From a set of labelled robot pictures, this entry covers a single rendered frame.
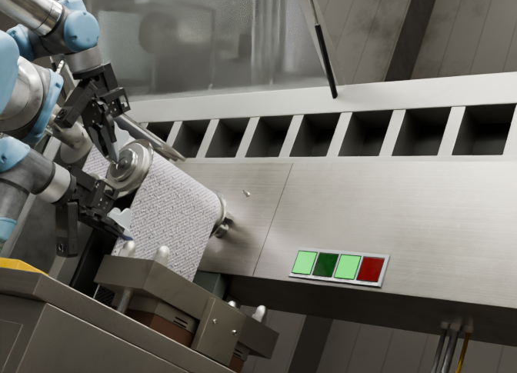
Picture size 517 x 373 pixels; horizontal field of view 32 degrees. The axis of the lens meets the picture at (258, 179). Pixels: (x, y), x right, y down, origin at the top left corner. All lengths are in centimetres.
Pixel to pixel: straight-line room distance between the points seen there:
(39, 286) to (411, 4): 270
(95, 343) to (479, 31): 268
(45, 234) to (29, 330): 77
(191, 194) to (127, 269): 34
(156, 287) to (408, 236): 52
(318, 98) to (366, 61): 160
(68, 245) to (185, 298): 26
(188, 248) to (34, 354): 63
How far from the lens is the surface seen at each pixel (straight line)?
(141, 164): 198
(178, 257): 204
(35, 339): 153
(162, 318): 179
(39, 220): 227
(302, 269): 198
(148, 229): 198
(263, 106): 235
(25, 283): 155
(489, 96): 195
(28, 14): 175
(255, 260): 209
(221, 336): 185
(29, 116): 135
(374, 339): 343
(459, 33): 396
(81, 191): 186
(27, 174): 176
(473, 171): 186
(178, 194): 203
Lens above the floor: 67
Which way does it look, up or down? 19 degrees up
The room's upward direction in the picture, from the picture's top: 20 degrees clockwise
